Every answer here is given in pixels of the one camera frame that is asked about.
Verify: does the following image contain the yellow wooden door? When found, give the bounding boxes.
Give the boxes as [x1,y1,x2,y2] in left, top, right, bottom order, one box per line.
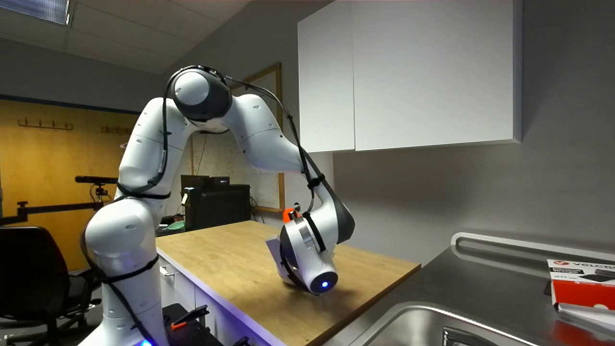
[0,94,141,273]

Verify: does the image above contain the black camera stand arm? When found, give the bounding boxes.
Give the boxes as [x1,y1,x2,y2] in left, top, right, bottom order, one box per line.
[0,173,122,226]

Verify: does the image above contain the ceiling light panel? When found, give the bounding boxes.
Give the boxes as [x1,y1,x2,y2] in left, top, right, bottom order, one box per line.
[0,0,74,27]

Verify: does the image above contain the stainless steel sink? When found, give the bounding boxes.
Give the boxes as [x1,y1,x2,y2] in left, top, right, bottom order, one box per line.
[360,299,548,346]

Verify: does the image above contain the red and white box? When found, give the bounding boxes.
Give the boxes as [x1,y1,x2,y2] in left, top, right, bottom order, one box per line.
[547,257,615,317]

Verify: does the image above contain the black office chair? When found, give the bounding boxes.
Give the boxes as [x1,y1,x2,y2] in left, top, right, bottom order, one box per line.
[0,225,74,332]

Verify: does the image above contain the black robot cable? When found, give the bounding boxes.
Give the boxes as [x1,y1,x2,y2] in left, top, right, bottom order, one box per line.
[114,63,339,257]

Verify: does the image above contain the orange plastic cup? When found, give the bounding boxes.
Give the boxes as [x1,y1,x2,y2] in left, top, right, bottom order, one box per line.
[281,203,302,225]

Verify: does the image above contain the framed wall board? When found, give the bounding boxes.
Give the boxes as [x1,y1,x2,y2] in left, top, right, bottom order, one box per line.
[191,59,289,219]

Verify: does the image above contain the black equipment case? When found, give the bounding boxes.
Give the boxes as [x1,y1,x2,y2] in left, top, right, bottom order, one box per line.
[179,173,253,232]

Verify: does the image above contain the white wall cabinet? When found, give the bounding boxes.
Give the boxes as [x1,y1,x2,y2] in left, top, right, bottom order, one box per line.
[297,0,523,155]

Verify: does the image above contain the black equipment at robot base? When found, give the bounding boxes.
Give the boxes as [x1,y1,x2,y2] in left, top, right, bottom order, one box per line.
[162,301,226,346]

